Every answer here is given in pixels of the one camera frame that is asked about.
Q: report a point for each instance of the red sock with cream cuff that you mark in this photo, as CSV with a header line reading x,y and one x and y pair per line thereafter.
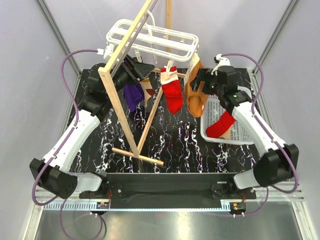
x,y
171,88

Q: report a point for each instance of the white perforated plastic basket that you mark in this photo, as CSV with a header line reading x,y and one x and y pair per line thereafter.
x,y
236,135

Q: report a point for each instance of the wooden drying rack frame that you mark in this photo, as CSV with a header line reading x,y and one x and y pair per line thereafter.
x,y
135,148

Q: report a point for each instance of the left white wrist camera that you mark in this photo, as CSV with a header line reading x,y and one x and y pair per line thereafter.
x,y
107,52

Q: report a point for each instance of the beige striped sock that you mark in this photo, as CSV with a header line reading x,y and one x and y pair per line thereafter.
x,y
147,90

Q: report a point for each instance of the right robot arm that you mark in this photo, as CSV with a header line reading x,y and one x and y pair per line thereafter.
x,y
278,160

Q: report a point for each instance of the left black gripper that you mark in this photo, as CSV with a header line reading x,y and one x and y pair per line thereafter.
x,y
138,71

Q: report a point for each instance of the white plastic clip hanger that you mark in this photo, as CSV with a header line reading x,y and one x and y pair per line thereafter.
x,y
175,46

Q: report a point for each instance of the purple sock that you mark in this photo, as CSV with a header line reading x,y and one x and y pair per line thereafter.
x,y
133,95

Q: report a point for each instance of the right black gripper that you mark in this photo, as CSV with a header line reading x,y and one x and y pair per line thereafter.
x,y
205,75

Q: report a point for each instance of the grey metal rack rod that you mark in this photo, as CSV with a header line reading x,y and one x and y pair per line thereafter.
x,y
128,39

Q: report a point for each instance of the red sock in basket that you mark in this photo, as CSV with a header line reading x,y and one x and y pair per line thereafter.
x,y
221,126

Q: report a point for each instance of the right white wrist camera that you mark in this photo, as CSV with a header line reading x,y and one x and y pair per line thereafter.
x,y
220,61

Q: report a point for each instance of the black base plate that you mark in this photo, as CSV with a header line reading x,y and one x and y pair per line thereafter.
x,y
162,191

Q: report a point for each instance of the orange sock with cream cuff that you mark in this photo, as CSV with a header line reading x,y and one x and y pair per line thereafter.
x,y
195,101

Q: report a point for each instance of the black marble pattern mat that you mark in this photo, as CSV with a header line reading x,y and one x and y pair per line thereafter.
x,y
174,139

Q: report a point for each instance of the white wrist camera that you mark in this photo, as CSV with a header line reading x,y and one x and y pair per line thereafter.
x,y
107,52
220,61

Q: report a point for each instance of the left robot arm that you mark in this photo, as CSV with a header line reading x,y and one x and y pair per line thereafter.
x,y
52,172

